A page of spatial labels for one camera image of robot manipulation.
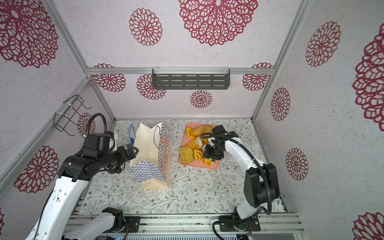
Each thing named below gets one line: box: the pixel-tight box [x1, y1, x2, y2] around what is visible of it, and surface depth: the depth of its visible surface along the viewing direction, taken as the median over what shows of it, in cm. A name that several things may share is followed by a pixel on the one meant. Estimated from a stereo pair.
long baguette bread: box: [189, 124, 214, 138], surface depth 108 cm
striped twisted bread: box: [183, 139, 196, 150], surface depth 102 cm
